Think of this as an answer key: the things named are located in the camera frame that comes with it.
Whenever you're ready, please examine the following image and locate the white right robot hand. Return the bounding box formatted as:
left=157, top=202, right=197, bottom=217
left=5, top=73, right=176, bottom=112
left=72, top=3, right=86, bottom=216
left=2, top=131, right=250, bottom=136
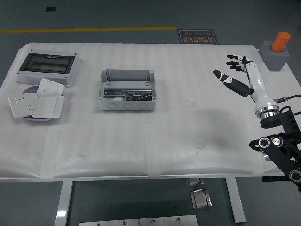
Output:
left=213, top=54, right=280, bottom=113

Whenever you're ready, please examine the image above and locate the open grey junction box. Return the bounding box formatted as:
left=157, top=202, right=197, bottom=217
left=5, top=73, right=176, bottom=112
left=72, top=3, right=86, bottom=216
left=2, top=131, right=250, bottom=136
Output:
left=98, top=69, right=156, bottom=111

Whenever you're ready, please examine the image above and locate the grey block holder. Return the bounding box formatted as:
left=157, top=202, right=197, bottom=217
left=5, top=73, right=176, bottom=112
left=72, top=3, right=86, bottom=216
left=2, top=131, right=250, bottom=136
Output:
left=259, top=41, right=290, bottom=71

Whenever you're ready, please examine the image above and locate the orange cylinder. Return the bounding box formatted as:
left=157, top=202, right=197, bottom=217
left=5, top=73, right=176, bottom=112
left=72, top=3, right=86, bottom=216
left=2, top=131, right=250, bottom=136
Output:
left=270, top=31, right=292, bottom=53

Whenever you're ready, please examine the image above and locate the black floor sign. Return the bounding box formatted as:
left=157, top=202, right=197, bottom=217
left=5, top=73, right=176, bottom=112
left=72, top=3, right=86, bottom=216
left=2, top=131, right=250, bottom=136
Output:
left=177, top=29, right=219, bottom=45

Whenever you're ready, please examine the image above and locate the black table control panel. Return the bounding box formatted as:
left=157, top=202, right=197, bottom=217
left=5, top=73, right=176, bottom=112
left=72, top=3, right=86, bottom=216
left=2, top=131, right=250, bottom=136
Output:
left=262, top=175, right=291, bottom=182

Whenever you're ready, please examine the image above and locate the white foam table mat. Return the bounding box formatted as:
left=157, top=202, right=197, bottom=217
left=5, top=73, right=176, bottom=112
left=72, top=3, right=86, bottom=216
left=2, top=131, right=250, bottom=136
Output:
left=0, top=42, right=301, bottom=181

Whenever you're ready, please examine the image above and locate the small silver metal block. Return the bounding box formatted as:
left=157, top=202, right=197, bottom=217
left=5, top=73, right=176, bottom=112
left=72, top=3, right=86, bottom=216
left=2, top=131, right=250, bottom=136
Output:
left=185, top=178, right=205, bottom=187

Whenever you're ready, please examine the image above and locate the white table leg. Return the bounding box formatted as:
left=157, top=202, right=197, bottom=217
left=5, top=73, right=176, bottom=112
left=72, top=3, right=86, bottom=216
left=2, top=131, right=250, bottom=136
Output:
left=54, top=180, right=74, bottom=226
left=224, top=177, right=247, bottom=224

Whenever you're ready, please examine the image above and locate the large silver metal block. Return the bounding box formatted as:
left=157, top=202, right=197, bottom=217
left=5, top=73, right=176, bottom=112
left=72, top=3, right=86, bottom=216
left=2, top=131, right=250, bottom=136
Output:
left=190, top=188, right=214, bottom=210

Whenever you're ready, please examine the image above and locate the grey metal plate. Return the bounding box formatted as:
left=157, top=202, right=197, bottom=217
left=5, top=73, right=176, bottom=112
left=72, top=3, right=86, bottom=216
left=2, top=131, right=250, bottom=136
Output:
left=138, top=214, right=198, bottom=226
left=79, top=218, right=139, bottom=226

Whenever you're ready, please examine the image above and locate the yellow floor line tape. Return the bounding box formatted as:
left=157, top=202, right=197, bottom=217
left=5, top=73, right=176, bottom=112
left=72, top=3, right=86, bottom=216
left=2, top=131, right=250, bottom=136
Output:
left=0, top=26, right=178, bottom=34

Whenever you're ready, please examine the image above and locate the purple round plate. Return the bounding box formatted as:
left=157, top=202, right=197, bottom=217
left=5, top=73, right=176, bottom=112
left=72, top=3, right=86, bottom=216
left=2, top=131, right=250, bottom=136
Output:
left=20, top=86, right=65, bottom=122

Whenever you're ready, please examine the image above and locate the metal mounting rail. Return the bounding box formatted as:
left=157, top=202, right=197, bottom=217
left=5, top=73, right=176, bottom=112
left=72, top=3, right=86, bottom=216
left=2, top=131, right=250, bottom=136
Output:
left=103, top=88, right=153, bottom=101

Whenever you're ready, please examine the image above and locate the white wall switch panel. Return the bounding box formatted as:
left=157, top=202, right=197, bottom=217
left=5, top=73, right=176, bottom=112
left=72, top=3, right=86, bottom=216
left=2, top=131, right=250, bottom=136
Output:
left=37, top=78, right=65, bottom=97
left=32, top=96, right=65, bottom=118

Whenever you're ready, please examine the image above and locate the grey enclosure with dark cover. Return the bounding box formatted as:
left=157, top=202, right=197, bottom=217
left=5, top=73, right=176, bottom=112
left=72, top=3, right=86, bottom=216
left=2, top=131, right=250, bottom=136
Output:
left=16, top=48, right=82, bottom=88

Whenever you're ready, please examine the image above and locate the white wall socket panel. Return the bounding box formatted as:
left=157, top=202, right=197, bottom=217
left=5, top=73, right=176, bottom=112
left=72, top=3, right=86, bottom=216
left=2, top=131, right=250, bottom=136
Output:
left=7, top=93, right=40, bottom=119

